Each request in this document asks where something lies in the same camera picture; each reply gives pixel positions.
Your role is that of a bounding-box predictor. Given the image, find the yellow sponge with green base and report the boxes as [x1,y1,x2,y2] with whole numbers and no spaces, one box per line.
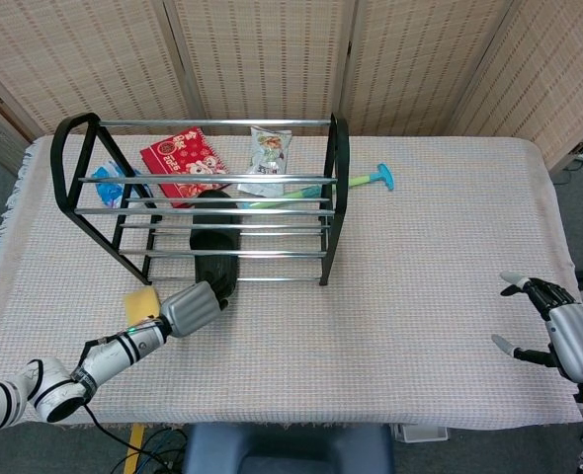
[124,285,162,325]

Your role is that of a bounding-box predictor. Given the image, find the silver white snack bag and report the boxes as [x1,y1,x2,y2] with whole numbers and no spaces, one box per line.
[235,125,293,197]

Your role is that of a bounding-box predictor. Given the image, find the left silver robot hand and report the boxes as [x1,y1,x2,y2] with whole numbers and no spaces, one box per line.
[158,276,231,340]

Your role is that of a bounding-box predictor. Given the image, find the white plastic box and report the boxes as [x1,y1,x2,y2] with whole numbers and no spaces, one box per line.
[394,423,450,443]

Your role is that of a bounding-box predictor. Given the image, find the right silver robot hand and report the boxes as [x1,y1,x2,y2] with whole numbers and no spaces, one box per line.
[491,270,583,384]

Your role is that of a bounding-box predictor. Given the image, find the black cable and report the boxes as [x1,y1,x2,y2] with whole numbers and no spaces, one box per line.
[81,402,184,473]

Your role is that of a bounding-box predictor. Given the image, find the blue padded seat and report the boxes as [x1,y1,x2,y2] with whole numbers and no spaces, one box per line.
[181,423,395,474]

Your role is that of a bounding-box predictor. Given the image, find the green and blue toothbrush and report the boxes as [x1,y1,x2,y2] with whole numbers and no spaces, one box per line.
[244,162,398,208]

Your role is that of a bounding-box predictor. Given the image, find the blue tissue pack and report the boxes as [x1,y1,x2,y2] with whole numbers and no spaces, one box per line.
[92,160,154,211]

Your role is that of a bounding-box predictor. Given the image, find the black rubber slipper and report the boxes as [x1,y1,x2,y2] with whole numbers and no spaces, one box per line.
[188,190,246,302]

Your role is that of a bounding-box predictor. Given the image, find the black metal shoe rack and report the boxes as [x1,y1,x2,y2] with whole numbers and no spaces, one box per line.
[49,112,351,287]

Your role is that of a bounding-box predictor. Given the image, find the red cartoon calendar booklet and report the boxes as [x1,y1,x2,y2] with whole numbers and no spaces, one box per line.
[138,125,233,208]

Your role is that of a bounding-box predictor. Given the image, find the white woven tablecloth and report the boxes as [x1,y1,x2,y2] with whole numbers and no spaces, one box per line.
[0,132,583,431]

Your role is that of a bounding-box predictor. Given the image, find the beige woven folding screen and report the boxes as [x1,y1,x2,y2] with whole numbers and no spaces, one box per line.
[0,0,583,174]

